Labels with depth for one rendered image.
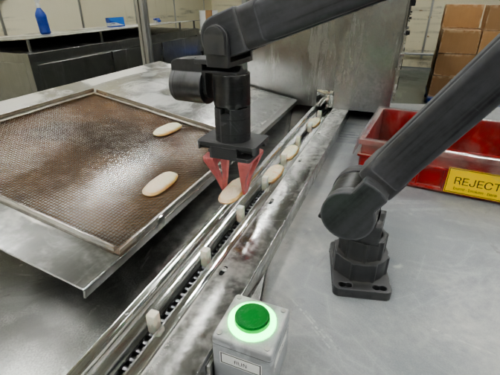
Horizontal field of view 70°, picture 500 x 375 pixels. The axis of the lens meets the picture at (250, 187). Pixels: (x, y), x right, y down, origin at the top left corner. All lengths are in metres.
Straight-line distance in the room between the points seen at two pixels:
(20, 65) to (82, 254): 1.98
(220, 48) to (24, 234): 0.39
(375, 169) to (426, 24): 7.15
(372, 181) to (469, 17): 4.81
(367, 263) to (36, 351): 0.47
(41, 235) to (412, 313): 0.56
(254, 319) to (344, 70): 1.05
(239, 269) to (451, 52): 4.60
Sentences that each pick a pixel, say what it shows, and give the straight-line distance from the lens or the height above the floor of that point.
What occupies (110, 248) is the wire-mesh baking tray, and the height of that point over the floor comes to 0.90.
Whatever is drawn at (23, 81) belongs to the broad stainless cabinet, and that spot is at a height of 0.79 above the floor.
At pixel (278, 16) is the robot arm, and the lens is 0.50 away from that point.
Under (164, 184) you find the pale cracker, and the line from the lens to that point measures 0.70.
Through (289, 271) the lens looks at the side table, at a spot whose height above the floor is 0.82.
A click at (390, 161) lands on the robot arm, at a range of 0.51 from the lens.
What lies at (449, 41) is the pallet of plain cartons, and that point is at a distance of 4.97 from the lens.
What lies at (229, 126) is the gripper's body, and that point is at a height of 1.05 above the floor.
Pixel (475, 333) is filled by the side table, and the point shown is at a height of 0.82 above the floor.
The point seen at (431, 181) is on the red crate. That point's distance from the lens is 0.94.
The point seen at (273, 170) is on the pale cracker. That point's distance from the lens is 0.85.
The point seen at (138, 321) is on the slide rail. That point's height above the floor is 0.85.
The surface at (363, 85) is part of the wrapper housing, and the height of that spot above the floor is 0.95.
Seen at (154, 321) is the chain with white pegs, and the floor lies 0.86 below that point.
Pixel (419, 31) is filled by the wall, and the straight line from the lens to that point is 7.63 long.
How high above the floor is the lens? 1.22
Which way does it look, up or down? 28 degrees down
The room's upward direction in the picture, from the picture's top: straight up
